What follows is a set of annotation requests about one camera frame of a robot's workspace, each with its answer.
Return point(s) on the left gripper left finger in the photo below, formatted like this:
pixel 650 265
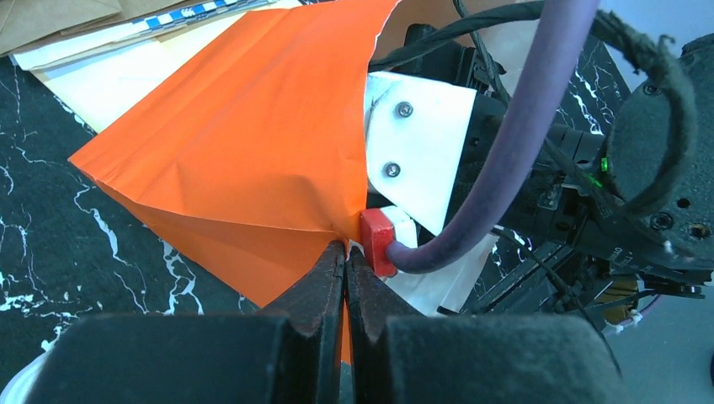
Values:
pixel 287 352

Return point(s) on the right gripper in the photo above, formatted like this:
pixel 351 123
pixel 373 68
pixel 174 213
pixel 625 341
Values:
pixel 540 191

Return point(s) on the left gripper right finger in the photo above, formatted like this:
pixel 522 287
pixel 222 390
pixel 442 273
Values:
pixel 402 356

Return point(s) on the orange paper bag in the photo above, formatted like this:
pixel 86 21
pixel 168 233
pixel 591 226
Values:
pixel 250 158

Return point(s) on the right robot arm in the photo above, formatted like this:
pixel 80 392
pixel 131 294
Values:
pixel 609 219

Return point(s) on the white cup lids stack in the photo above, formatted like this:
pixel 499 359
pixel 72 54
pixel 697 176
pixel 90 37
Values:
pixel 19 387

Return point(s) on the striped paper bag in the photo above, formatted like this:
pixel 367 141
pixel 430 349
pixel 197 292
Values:
pixel 99 76

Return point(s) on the brown kraft paper bag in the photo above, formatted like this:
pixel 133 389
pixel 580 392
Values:
pixel 25 22

